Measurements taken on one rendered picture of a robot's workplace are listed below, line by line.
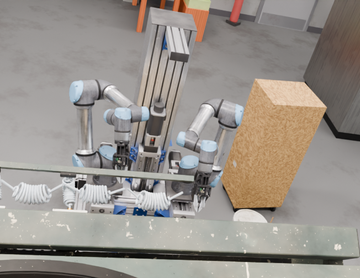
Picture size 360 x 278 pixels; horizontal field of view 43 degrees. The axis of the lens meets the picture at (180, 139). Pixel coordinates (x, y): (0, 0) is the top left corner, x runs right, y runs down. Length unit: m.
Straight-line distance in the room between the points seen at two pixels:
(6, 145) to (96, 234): 3.47
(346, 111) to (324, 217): 1.73
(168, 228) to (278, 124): 2.58
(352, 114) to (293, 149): 2.14
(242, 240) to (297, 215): 3.30
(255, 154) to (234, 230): 2.55
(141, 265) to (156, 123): 1.80
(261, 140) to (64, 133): 2.15
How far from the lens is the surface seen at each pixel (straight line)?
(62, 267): 0.83
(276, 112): 3.79
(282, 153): 4.11
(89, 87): 2.53
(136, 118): 2.26
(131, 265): 0.91
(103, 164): 2.68
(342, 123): 6.17
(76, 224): 1.37
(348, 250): 1.64
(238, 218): 3.83
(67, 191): 1.53
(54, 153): 4.69
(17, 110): 5.30
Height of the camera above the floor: 2.90
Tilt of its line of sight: 34 degrees down
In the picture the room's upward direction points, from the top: 15 degrees clockwise
